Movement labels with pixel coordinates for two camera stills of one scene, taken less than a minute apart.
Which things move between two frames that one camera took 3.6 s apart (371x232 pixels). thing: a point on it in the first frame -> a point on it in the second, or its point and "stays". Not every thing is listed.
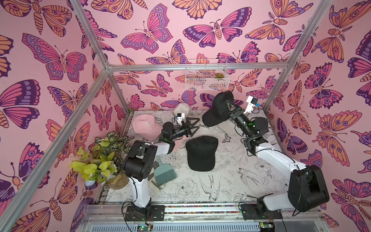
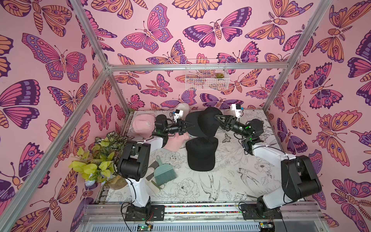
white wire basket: [206, 74] stays
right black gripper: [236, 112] -> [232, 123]
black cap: [219, 112] -> [206, 124]
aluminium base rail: [200, 218] stays
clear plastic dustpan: [153, 186] stays
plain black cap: [201, 152] stays
